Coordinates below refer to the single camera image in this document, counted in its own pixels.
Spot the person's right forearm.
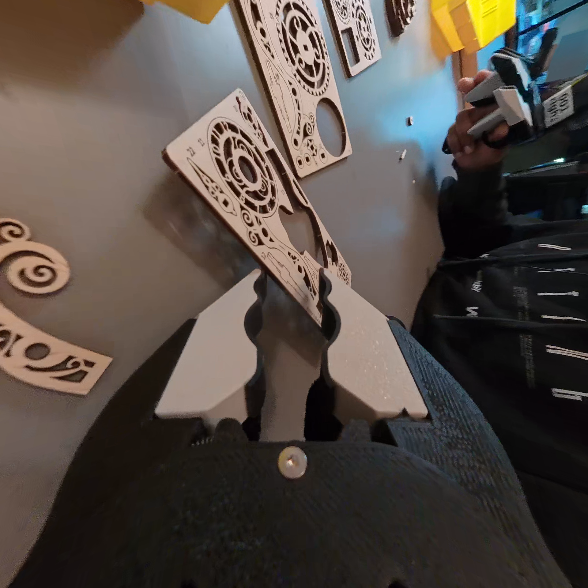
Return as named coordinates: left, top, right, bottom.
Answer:
left=436, top=156, right=520, bottom=262

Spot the wooden key-shaped piece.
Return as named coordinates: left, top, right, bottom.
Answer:
left=0, top=218, right=113, bottom=396

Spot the grey desk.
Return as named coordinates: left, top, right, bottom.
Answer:
left=0, top=0, right=460, bottom=579

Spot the yellow plastic bin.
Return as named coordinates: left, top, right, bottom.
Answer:
left=142, top=0, right=230, bottom=25
left=431, top=0, right=518, bottom=60

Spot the person's right hand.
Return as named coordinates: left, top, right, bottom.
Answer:
left=443, top=69, right=511, bottom=172

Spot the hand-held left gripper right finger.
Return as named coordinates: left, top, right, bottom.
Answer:
left=318, top=269, right=432, bottom=423

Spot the gear-pattern wooden puzzle sheet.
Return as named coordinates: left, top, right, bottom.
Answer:
left=230, top=0, right=353, bottom=179

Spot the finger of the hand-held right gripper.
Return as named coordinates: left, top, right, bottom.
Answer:
left=489, top=48, right=537, bottom=91
left=493, top=86, right=534, bottom=128

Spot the black printed hoodie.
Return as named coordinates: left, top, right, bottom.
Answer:
left=411, top=218, right=588, bottom=588

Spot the two-hole wooden puzzle sheet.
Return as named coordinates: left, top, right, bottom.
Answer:
left=322, top=0, right=383, bottom=79

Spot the ring-pattern wooden puzzle sheet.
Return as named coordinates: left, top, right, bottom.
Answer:
left=162, top=88, right=352, bottom=328

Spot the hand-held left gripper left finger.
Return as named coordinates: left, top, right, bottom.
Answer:
left=154, top=269, right=267, bottom=432

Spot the round wooden gear model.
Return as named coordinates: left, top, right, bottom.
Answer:
left=385, top=0, right=418, bottom=37

